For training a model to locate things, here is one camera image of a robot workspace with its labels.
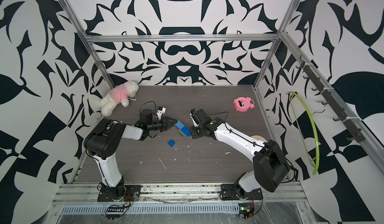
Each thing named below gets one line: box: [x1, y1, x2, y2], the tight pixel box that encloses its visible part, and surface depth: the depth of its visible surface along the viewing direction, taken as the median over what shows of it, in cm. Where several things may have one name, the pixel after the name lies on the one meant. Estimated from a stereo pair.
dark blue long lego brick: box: [175, 120, 191, 138], surface depth 91 cm
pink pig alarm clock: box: [233, 96, 255, 112], surface depth 107 cm
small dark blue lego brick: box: [167, 139, 176, 148], surface depth 91 cm
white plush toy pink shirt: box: [99, 80, 139, 117], surface depth 106 cm
